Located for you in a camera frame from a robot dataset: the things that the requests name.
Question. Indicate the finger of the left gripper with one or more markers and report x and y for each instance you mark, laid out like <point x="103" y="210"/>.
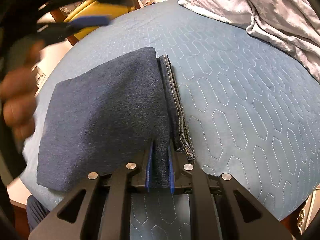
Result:
<point x="90" y="21"/>

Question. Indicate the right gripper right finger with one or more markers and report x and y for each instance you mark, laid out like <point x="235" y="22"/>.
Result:
<point x="220" y="207"/>

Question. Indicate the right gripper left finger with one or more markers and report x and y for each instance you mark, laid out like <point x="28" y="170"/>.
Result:
<point x="99" y="207"/>

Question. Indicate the dark blue denim jeans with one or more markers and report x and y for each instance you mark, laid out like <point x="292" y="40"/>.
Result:
<point x="101" y="119"/>

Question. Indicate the person's left hand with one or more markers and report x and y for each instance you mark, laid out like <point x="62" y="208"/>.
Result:
<point x="18" y="90"/>

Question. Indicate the small picture box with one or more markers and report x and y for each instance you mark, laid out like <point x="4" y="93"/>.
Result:
<point x="147" y="2"/>

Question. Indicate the person's leg in jeans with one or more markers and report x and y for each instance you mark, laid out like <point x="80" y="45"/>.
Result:
<point x="36" y="212"/>

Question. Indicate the white bedside cabinet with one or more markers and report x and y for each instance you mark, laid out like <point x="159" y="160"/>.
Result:
<point x="309" y="211"/>

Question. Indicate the teal quilted bed mattress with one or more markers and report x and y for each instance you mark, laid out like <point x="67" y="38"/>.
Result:
<point x="250" y="110"/>

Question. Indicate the grey star-print duvet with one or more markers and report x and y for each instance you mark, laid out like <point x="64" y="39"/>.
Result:
<point x="290" y="25"/>

